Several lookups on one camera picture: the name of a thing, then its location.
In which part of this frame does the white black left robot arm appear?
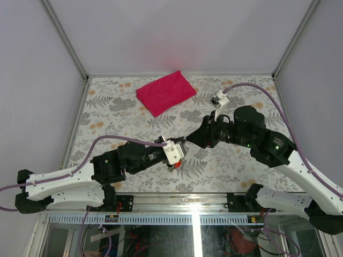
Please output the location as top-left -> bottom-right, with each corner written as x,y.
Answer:
14,136 -> 187,214

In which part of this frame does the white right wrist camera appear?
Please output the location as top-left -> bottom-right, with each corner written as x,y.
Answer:
210,90 -> 229,121

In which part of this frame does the folded pink cloth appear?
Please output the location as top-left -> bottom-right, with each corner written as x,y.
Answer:
136,71 -> 197,117

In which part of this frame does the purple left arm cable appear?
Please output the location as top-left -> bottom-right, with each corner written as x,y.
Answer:
0,135 -> 168,214

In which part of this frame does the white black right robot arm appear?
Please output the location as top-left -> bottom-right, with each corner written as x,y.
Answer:
186,105 -> 342,235

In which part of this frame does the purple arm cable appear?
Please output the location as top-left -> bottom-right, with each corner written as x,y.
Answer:
0,135 -> 168,214
223,82 -> 343,200

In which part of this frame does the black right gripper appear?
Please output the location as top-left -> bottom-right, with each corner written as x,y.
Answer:
185,110 -> 253,148

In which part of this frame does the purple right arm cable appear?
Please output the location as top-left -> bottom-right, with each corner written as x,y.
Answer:
223,82 -> 343,200

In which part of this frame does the aluminium front rail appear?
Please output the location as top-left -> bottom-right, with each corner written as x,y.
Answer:
44,192 -> 329,224

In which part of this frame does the floral table mat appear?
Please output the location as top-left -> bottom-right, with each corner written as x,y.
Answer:
70,75 -> 300,193

